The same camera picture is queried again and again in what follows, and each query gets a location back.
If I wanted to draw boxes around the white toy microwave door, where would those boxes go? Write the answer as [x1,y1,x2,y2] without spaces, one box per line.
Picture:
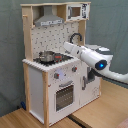
[68,4,82,20]

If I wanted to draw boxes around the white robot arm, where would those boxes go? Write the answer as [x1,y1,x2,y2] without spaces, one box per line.
[64,42,128,84]

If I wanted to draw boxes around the wooden toy kitchen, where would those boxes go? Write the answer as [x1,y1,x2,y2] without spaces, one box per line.
[22,2,101,127]

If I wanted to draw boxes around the black toy stovetop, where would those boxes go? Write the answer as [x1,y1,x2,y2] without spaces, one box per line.
[34,53,71,66]

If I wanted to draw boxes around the red right stove knob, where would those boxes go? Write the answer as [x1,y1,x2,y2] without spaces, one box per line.
[71,66,78,73]

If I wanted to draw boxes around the red stove knob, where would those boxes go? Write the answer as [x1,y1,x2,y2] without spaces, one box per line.
[54,73,59,79]
[71,66,78,73]

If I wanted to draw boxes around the red left stove knob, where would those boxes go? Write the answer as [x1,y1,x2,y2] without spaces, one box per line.
[54,73,59,79]

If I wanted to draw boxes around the silver toy pot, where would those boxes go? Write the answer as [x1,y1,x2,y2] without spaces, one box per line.
[39,51,55,62]

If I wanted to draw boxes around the black toy faucet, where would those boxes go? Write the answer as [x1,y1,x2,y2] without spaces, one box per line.
[69,32,83,44]

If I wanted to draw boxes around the grey ice dispenser panel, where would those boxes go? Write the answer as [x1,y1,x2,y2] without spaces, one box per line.
[87,67,95,83]

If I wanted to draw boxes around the toy oven door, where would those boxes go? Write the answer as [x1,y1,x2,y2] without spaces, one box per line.
[56,85,74,111]

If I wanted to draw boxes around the grey range hood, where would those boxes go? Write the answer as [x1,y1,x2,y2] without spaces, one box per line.
[35,5,64,27]

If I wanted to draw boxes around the grey fridge door handle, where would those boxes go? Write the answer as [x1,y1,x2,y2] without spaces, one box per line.
[82,76,86,90]

